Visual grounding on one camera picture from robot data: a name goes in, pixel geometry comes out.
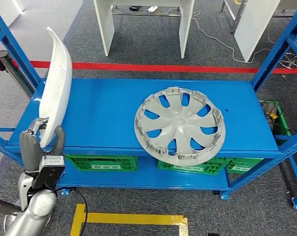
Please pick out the white power strip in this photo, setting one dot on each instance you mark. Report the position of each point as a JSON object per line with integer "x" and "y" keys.
{"x": 153, "y": 9}

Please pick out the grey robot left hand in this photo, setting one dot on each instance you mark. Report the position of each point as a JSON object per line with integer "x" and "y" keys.
{"x": 30, "y": 150}

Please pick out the green plastic crate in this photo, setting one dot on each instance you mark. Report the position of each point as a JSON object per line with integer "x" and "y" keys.
{"x": 195, "y": 167}
{"x": 101, "y": 164}
{"x": 244, "y": 165}

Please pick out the grey plastic wheel hubcap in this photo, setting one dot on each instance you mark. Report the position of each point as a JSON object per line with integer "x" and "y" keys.
{"x": 180, "y": 125}

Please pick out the white furniture block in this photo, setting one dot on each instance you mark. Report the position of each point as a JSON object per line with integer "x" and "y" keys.
{"x": 5, "y": 9}

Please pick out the chrome chair base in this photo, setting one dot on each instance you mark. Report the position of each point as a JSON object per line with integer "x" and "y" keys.
{"x": 292, "y": 62}

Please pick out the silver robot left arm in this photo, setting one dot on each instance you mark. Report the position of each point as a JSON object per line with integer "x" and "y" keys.
{"x": 32, "y": 211}

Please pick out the white board panel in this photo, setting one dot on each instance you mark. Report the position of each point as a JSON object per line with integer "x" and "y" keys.
{"x": 254, "y": 26}

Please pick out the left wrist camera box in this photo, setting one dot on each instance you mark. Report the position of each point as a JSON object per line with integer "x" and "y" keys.
{"x": 48, "y": 171}

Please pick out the yellow floor tape rectangle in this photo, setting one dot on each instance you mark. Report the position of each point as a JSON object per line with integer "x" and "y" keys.
{"x": 128, "y": 219}

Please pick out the blue metal shelf rack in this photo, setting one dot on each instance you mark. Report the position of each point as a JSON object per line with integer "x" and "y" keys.
{"x": 101, "y": 110}

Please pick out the white desk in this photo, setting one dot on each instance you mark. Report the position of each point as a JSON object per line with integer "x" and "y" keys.
{"x": 106, "y": 26}

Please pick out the white curved plastic car part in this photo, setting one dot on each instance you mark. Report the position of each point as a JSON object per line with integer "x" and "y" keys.
{"x": 56, "y": 88}

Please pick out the metal frame table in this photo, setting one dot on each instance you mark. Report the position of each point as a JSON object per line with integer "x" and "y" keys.
{"x": 228, "y": 9}

